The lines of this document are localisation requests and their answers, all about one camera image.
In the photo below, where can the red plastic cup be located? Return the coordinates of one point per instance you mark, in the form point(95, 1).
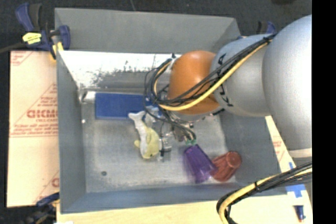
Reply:
point(227, 165)

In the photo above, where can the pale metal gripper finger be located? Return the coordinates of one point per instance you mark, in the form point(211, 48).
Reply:
point(166, 144)
point(165, 157)

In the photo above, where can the white and yellow toy fish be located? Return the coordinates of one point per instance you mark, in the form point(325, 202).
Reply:
point(148, 140)

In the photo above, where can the black cylinder on white bracket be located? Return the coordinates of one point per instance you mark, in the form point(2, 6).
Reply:
point(218, 112)

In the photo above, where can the brown cardboard board red print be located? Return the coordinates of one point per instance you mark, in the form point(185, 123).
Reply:
point(31, 118)

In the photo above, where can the grey metal bin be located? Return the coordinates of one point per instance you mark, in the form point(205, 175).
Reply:
point(118, 162)

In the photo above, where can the blue flat block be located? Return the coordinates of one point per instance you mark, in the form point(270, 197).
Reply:
point(115, 106)

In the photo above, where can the purple plastic cup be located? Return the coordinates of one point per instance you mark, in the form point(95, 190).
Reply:
point(198, 164)

